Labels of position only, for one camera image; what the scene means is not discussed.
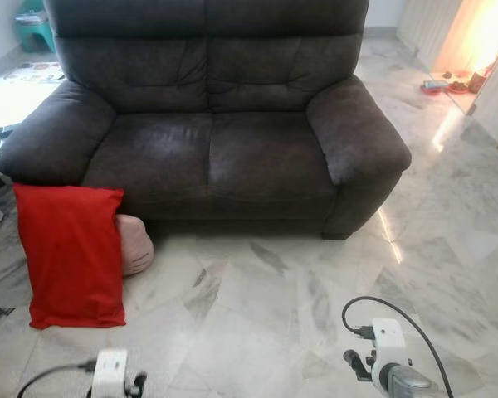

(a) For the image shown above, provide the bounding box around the pink plush pillow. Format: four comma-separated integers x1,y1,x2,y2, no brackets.
115,214,155,277

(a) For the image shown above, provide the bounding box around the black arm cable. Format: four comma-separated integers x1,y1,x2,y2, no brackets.
17,360,97,398
342,296,455,398

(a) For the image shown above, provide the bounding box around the black handheld device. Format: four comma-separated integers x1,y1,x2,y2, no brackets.
0,124,18,149

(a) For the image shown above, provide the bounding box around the printed floor mat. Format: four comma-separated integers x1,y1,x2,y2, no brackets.
4,61,65,84

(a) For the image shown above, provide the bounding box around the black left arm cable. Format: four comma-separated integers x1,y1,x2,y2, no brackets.
17,360,97,398

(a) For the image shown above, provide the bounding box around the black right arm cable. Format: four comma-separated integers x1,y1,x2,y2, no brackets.
342,296,455,398

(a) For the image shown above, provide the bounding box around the dark brown two-seat sofa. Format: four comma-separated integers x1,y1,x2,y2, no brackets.
0,0,413,241

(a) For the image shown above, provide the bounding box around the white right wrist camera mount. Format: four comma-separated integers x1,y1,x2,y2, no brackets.
371,318,408,374

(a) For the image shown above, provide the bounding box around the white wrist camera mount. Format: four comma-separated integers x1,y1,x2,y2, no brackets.
371,318,408,374
91,348,128,398

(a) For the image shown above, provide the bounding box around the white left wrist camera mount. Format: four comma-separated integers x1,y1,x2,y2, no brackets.
91,348,128,398

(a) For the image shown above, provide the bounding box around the brown jar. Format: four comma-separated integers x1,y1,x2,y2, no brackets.
469,70,487,94

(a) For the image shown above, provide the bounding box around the teal plastic stool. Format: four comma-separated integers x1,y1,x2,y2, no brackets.
15,0,57,53

